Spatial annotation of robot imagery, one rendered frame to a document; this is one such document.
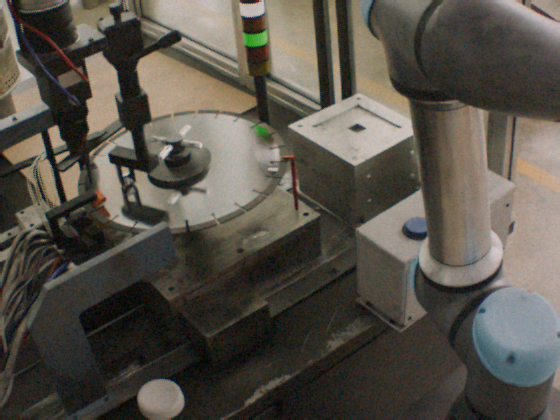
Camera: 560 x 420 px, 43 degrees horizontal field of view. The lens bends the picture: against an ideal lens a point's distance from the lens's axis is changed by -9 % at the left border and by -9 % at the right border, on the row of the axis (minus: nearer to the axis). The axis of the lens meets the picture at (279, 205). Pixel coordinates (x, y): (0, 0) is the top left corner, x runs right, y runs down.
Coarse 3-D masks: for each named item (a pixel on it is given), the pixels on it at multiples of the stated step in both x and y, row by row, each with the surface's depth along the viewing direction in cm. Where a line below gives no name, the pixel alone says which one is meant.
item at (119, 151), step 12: (132, 132) 113; (144, 132) 114; (144, 144) 114; (108, 156) 119; (120, 156) 117; (132, 156) 117; (144, 156) 115; (156, 156) 116; (120, 168) 119; (132, 168) 117; (144, 168) 116; (120, 180) 121; (132, 180) 122
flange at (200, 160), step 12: (168, 156) 123; (180, 156) 123; (192, 156) 125; (204, 156) 125; (156, 168) 123; (168, 168) 123; (180, 168) 122; (192, 168) 122; (204, 168) 122; (156, 180) 122; (168, 180) 121; (180, 180) 121; (192, 180) 121
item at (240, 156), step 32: (160, 128) 135; (192, 128) 134; (224, 128) 133; (256, 128) 132; (96, 160) 129; (224, 160) 125; (256, 160) 124; (128, 192) 120; (160, 192) 120; (192, 192) 119; (224, 192) 118; (256, 192) 117; (128, 224) 114; (192, 224) 113
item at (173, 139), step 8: (184, 128) 125; (152, 136) 124; (168, 136) 123; (176, 136) 122; (168, 144) 121; (176, 144) 121; (184, 144) 121; (192, 144) 121; (200, 144) 121; (168, 152) 120; (176, 152) 122
